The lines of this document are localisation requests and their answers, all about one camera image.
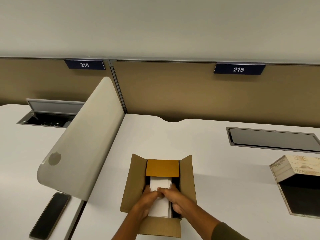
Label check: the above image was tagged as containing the person's left hand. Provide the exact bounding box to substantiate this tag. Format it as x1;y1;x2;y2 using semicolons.
130;185;164;222

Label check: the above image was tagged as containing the person's right hand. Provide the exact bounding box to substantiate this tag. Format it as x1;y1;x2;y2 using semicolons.
157;184;198;219

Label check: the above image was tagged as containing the white box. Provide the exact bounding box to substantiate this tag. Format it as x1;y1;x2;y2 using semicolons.
149;176;173;219

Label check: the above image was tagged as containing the person's right forearm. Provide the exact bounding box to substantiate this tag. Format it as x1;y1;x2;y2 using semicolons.
184;204;223;240

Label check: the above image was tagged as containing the person's left forearm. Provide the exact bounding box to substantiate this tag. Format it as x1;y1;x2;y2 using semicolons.
109;210;148;240

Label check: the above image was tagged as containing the brown cardboard shipping box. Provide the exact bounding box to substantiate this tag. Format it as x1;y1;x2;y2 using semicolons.
120;154;197;239

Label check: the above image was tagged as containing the dark green sleeve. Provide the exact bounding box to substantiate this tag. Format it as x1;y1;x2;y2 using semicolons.
212;222;248;240

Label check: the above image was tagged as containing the white desk divider panel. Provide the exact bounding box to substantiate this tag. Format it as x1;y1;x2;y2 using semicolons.
37;76;126;202

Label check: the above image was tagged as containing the tan partition panel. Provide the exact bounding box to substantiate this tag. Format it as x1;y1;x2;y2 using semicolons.
0;57;118;107
109;59;320;128

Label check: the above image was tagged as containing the black smartphone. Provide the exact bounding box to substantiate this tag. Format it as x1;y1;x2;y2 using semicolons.
29;192;71;240

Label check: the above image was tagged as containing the patterned cream decorative box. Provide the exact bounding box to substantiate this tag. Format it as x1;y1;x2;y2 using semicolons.
269;154;320;220

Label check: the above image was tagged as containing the blue desk number sign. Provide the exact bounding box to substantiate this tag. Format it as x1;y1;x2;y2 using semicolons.
64;59;106;71
213;63;266;76

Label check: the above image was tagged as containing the closed grey cable tray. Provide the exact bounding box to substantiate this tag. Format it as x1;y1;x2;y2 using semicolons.
226;126;320;154

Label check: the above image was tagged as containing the open grey cable tray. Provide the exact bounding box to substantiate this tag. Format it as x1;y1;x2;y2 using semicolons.
16;98;86;129

